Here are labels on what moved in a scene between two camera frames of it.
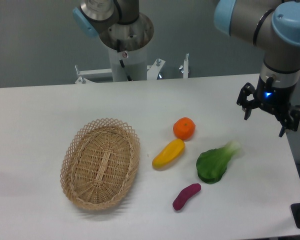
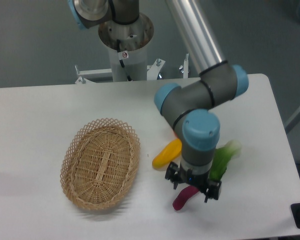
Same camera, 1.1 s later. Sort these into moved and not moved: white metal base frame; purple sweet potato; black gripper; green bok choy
Moved: black gripper
Not moved: green bok choy; purple sweet potato; white metal base frame
